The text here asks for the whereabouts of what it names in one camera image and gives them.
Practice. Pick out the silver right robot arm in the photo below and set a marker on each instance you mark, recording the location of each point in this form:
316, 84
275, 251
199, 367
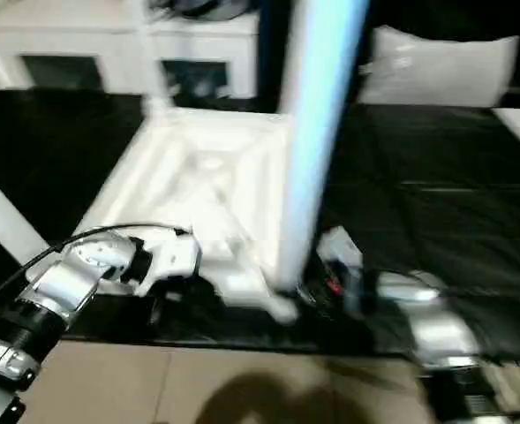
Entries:
436, 327

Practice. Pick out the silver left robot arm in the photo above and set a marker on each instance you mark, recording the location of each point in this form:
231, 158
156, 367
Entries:
48, 300

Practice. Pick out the black work mat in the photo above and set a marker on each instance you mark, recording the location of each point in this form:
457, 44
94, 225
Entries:
436, 194

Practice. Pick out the light grey pillow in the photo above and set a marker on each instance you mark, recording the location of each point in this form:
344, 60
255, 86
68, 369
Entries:
436, 66

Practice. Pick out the white glass-door cabinet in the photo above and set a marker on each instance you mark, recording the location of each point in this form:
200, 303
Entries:
83, 44

